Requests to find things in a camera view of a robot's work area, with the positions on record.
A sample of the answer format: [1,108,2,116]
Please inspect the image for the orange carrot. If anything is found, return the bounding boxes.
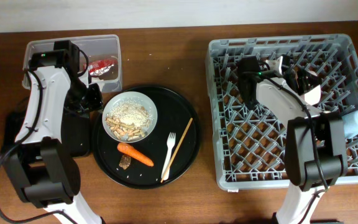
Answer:
[117,142,154,167]

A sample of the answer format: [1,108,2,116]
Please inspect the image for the red strawberry snack wrapper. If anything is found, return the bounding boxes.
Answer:
[83,58,118,77]

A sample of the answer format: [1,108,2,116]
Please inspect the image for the wooden chopstick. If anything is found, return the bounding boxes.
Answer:
[160,118,193,183]

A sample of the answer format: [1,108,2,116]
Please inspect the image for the white plastic fork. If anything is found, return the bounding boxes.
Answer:
[161,133,176,180]

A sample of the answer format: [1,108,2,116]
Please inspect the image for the pink plastic bowl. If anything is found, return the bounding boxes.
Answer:
[301,70,321,105]

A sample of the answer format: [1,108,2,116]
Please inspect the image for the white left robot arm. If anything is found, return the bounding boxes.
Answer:
[0,40,104,223]

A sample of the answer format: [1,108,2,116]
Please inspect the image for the light blue plastic cup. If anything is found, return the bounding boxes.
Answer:
[342,110,358,139]

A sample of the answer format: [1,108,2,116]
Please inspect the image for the round black serving tray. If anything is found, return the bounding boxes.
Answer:
[92,85,201,189]

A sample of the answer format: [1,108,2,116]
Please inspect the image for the grey plate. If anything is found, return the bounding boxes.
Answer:
[102,91,158,143]

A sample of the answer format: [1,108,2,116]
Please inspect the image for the white tissue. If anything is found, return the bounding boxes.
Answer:
[91,77,104,83]

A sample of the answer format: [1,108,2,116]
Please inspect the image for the grey dishwasher rack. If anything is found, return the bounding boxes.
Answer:
[205,34,358,192]

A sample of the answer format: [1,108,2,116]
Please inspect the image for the brown food scrap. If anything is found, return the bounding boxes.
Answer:
[119,154,132,170]

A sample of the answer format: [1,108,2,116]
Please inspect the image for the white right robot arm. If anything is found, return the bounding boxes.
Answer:
[237,57,348,223]

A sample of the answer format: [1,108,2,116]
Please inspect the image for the clear plastic waste bin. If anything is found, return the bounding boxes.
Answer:
[23,34,123,93]

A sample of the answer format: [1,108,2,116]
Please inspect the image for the black rectangular tray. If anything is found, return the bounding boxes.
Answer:
[0,97,91,157]

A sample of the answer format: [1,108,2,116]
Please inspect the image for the rice and peanut scraps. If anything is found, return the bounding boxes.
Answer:
[104,100,152,142]

